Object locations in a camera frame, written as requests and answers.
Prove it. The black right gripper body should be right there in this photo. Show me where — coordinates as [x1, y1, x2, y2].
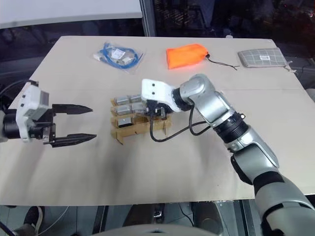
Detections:
[145, 99, 173, 119]

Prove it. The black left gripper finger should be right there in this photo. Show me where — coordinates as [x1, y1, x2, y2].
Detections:
[52, 103, 94, 117]
[51, 133, 97, 148]

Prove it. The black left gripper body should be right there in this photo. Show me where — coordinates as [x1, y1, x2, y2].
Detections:
[28, 107, 57, 146]

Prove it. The brown cardboard divider tray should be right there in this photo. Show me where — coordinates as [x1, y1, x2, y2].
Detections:
[109, 94, 173, 146]

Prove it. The black shoe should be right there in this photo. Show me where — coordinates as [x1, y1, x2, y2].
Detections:
[23, 206, 45, 235]

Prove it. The white board panel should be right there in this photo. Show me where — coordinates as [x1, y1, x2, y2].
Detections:
[0, 0, 144, 30]

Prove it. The grey plaid fabric pouch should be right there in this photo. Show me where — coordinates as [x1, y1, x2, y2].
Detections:
[237, 47, 297, 73]

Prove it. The grey rounded robot body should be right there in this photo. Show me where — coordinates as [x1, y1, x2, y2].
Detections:
[97, 223, 223, 236]

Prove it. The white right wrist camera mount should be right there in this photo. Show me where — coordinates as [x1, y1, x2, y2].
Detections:
[141, 78, 181, 113]

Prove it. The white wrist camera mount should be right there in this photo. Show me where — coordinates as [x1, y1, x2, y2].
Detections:
[141, 78, 181, 113]
[15, 79, 50, 144]

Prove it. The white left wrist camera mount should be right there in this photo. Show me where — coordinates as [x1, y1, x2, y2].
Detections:
[15, 79, 50, 144]

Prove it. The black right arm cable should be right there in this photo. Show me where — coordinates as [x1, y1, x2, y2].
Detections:
[148, 104, 213, 143]

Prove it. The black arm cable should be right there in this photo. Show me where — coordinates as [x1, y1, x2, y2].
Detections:
[0, 80, 28, 102]
[148, 104, 213, 143]

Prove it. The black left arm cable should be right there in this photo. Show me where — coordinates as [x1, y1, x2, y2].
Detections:
[0, 80, 28, 102]

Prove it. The orange drawstring pouch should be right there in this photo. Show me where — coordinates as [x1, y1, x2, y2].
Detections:
[165, 43, 241, 71]

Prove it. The clear bag with blue cable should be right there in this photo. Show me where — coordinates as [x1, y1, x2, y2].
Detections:
[93, 41, 145, 75]

